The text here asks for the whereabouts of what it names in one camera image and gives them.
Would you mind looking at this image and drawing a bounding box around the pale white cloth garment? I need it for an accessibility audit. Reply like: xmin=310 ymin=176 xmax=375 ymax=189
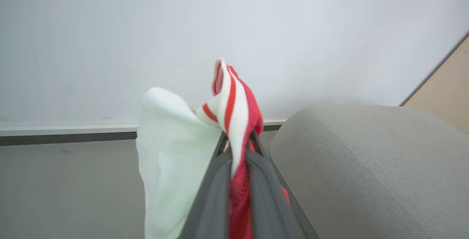
xmin=136 ymin=87 xmax=224 ymax=239

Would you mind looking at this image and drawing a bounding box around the beige wooden panel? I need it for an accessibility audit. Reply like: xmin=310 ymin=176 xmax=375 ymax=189
xmin=402 ymin=36 xmax=469 ymax=135

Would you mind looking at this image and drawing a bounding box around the grey fabric sofa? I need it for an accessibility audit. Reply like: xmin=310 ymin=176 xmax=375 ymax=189
xmin=269 ymin=104 xmax=469 ymax=239

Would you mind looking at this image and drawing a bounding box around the red white striped garment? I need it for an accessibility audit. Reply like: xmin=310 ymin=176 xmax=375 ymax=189
xmin=196 ymin=58 xmax=290 ymax=239

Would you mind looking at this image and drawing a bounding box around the dark grey baseboard strip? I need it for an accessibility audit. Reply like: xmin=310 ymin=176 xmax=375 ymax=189
xmin=0 ymin=124 xmax=283 ymax=146

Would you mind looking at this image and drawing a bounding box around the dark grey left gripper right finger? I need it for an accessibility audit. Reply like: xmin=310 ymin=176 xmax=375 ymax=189
xmin=245 ymin=129 xmax=320 ymax=239

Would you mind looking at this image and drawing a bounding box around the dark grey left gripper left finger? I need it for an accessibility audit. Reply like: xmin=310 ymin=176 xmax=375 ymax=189
xmin=177 ymin=131 xmax=233 ymax=239

